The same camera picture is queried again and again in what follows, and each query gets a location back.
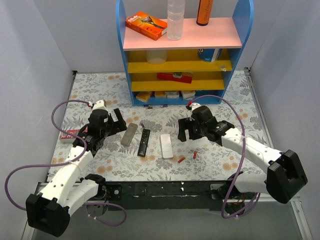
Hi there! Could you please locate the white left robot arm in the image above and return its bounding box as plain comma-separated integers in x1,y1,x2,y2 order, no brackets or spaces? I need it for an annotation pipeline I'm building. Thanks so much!
25,107,127,237

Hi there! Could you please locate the white remote control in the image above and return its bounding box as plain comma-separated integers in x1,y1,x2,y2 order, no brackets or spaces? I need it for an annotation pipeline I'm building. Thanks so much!
160,134,173,159

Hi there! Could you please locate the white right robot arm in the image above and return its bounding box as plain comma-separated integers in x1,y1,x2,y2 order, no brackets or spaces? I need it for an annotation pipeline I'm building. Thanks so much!
177,103,308,204

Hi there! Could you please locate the grey remote control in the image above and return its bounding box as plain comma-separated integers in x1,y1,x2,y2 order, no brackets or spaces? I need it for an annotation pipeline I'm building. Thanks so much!
120,123,138,146

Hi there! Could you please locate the floral table mat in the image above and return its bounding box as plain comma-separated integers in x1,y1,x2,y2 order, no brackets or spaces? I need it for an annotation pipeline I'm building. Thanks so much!
62,72,261,181

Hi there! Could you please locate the red flat box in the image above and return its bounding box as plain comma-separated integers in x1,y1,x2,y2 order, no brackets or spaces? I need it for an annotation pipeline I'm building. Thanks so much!
156,72,193,84

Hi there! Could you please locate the blue shelf unit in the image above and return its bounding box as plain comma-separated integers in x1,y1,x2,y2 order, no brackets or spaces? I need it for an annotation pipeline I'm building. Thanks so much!
115,0,254,106

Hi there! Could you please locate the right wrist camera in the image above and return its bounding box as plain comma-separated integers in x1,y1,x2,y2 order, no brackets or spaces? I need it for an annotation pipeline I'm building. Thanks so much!
186,101,201,121

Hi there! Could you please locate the white plastic cup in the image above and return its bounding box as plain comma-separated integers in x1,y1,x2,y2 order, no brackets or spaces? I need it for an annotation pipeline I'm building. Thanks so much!
145,50,168,65

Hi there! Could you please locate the small clip on shelf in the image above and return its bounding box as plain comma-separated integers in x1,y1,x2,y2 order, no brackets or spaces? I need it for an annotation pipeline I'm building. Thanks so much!
220,65,227,72

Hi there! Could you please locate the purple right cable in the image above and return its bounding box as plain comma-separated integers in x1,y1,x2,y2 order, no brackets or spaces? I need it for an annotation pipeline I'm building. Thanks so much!
187,94,261,220

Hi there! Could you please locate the black remote control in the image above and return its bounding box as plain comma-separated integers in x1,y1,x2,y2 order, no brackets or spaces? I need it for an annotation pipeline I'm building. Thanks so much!
137,128,151,157

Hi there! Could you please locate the white tissue pack right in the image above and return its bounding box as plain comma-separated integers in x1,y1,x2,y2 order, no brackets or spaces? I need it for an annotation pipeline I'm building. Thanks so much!
180,90,196,101

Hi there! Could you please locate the clear plastic bottle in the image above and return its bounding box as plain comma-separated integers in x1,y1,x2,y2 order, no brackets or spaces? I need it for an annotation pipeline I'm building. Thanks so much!
167,0,186,41

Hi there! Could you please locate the white tissue pack middle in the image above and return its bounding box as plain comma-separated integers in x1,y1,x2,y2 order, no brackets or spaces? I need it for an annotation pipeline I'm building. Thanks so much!
165,91,180,99

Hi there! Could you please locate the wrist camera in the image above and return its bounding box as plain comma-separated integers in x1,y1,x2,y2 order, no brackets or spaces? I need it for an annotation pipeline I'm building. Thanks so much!
186,101,201,121
91,99,107,111

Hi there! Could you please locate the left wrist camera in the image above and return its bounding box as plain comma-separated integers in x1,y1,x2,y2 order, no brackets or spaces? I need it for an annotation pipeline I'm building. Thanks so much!
91,99,107,111

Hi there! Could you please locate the orange razor box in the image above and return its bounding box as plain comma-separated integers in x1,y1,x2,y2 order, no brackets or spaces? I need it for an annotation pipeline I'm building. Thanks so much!
125,11,168,41

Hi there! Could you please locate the red toothpaste box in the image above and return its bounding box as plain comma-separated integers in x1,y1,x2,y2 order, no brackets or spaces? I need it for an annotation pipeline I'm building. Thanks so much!
59,129,79,144

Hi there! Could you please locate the orange cologne bottle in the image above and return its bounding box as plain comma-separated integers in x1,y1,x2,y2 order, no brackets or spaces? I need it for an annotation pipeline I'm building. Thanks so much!
196,0,214,26

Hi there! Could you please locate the blue white can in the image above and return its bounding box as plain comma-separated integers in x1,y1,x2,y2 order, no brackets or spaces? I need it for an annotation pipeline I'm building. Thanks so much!
197,48,222,63

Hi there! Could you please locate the yellow tissue pack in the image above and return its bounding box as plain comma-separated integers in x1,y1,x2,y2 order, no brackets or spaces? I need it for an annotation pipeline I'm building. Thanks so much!
135,91,153,103

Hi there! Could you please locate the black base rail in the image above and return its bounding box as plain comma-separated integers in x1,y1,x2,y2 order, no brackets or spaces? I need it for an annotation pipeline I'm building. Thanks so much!
104,180,229,211

